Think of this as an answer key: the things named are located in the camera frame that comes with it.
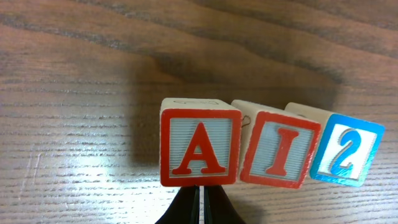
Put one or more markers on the red letter A block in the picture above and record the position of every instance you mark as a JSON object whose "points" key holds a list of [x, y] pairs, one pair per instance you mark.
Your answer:
{"points": [[199, 142]]}

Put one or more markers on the red letter I block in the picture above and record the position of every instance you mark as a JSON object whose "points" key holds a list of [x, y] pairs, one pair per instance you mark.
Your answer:
{"points": [[276, 146]]}

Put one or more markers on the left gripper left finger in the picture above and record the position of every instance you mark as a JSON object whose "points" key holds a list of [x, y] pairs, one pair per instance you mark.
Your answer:
{"points": [[184, 209]]}

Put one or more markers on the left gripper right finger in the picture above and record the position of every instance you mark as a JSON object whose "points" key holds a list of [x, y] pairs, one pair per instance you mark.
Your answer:
{"points": [[218, 209]]}

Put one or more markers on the blue number 2 block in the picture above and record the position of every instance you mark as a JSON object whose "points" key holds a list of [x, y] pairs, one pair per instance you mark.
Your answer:
{"points": [[347, 147]]}

